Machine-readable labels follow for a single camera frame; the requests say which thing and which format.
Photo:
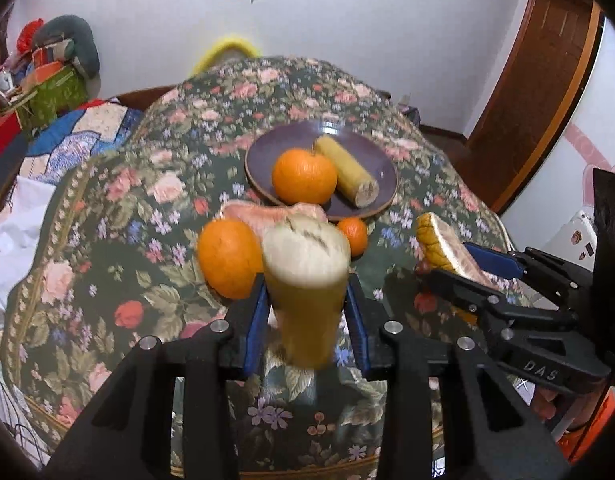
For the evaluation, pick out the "yellow corn cob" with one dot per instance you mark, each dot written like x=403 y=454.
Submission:
x=305 y=280

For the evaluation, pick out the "green box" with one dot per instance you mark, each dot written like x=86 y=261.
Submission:
x=55 y=92

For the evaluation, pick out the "small mandarin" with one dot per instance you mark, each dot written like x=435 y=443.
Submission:
x=355 y=235

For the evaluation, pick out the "purple round plate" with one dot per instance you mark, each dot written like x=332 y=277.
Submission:
x=367 y=160

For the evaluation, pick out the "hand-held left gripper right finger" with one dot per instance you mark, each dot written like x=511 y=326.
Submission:
x=357 y=327

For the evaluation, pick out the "yellow chair back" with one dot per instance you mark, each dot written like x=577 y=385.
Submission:
x=227 y=45

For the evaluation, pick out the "red cloth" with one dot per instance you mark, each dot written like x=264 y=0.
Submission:
x=28 y=32

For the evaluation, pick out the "person's right forearm orange sleeve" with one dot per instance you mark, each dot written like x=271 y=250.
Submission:
x=587 y=425

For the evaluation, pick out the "person's right hand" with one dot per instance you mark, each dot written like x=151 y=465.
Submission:
x=543 y=404

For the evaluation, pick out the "floral blanket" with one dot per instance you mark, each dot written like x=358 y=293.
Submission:
x=117 y=240

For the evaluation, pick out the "white stickered device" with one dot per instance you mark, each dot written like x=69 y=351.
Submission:
x=575 y=242

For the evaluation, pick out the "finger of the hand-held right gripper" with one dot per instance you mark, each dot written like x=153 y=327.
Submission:
x=457 y=287
x=492 y=260

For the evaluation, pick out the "grey cushion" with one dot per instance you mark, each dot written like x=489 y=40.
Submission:
x=75 y=40

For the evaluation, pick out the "patchwork quilt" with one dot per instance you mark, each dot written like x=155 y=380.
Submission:
x=82 y=135

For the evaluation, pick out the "corn cob on plate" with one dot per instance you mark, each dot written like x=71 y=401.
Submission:
x=350 y=172

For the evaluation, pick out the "brown wooden door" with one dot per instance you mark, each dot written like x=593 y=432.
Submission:
x=532 y=90

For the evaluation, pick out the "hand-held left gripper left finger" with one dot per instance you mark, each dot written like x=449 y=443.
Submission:
x=260 y=322

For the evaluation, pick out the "white cloth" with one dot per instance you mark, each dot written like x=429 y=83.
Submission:
x=15 y=240

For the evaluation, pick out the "large orange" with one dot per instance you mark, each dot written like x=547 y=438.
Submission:
x=227 y=257
x=304 y=176

